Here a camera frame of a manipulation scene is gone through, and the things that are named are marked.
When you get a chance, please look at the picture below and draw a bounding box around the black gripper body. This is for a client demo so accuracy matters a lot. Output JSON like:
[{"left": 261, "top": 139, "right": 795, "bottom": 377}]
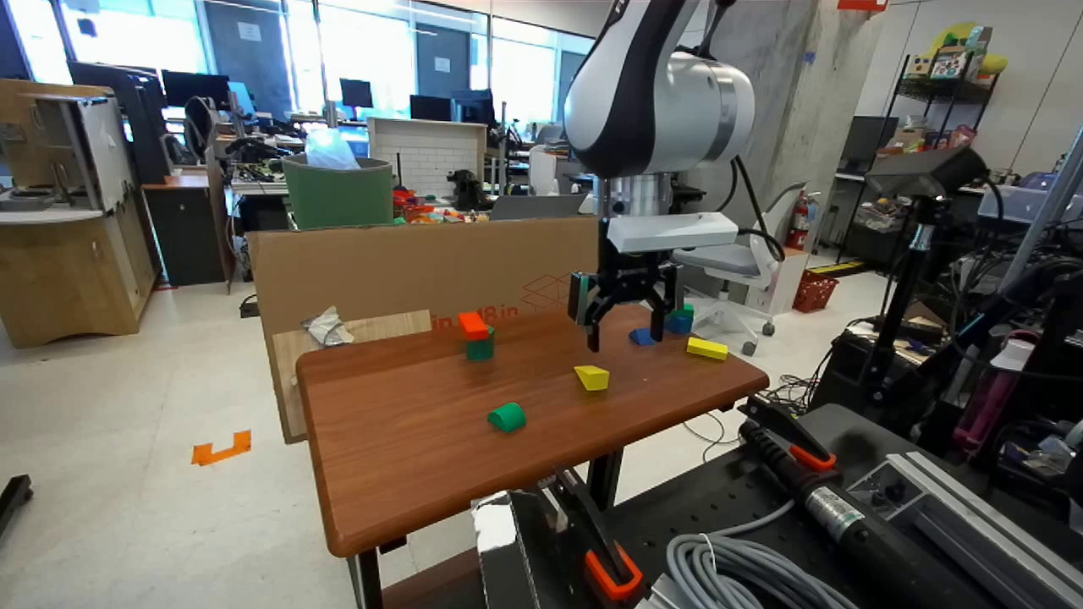
[{"left": 598, "top": 247, "right": 685, "bottom": 301}]

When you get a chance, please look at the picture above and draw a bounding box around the coiled gray cable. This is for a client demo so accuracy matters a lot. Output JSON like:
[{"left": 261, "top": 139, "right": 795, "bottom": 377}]
[{"left": 640, "top": 526, "right": 865, "bottom": 609}]

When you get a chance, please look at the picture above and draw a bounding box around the small green block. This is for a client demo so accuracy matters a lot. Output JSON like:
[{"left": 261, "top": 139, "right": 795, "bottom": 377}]
[{"left": 483, "top": 399, "right": 531, "bottom": 437}]

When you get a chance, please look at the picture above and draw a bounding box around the red fire extinguisher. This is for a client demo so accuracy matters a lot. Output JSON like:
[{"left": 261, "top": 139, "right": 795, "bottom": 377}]
[{"left": 786, "top": 187, "right": 821, "bottom": 252}]

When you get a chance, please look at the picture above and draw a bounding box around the white board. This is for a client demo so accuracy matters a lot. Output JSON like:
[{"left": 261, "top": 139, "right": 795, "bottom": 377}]
[{"left": 366, "top": 115, "right": 492, "bottom": 207}]

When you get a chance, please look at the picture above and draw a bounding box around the wooden cabinet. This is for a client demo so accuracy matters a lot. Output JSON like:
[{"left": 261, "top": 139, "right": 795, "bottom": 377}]
[{"left": 0, "top": 77, "right": 164, "bottom": 348}]

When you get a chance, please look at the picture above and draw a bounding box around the wooden table lower shelf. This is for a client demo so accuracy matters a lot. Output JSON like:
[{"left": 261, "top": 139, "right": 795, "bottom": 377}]
[{"left": 379, "top": 548, "right": 492, "bottom": 609}]

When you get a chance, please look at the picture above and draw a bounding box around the red crate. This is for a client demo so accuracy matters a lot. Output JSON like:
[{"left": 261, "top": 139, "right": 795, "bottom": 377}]
[{"left": 793, "top": 268, "right": 843, "bottom": 319}]

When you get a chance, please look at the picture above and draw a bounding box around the green panel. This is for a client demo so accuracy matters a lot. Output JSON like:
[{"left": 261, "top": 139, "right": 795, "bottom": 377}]
[{"left": 281, "top": 157, "right": 399, "bottom": 234}]

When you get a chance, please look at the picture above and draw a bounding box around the black computer monitor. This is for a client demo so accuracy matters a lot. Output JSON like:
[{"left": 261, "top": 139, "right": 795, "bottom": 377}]
[
  {"left": 407, "top": 92, "right": 458, "bottom": 124},
  {"left": 158, "top": 68, "right": 237, "bottom": 115},
  {"left": 338, "top": 77, "right": 379, "bottom": 111}
]

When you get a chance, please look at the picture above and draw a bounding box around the orange rectangular block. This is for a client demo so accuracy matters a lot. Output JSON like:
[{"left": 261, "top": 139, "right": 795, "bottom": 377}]
[{"left": 454, "top": 307, "right": 496, "bottom": 345}]

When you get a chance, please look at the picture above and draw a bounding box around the black shelf rack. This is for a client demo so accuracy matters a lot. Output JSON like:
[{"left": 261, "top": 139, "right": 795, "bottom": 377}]
[{"left": 888, "top": 46, "right": 1008, "bottom": 154}]

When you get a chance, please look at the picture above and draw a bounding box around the gray aluminium rail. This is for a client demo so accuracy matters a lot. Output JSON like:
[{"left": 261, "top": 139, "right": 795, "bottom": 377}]
[{"left": 843, "top": 446, "right": 1083, "bottom": 609}]

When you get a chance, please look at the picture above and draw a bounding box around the large cardboard box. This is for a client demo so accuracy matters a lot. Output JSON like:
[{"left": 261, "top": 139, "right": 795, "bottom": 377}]
[{"left": 246, "top": 212, "right": 603, "bottom": 446}]

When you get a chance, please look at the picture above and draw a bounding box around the black clamp orange handle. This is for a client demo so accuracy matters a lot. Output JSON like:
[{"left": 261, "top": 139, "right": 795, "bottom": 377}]
[
  {"left": 734, "top": 393, "right": 843, "bottom": 476},
  {"left": 539, "top": 471, "right": 649, "bottom": 609}
]

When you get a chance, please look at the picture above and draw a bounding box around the yellow wedge block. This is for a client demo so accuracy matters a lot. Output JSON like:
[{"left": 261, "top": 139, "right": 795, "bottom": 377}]
[{"left": 571, "top": 360, "right": 616, "bottom": 397}]

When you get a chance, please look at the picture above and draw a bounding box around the black camera stand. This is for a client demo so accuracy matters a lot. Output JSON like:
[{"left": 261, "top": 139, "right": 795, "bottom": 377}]
[{"left": 861, "top": 146, "right": 999, "bottom": 393}]

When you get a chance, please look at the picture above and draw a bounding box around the yellow rectangular block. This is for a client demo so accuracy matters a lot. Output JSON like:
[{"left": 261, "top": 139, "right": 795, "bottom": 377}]
[{"left": 685, "top": 333, "right": 734, "bottom": 364}]

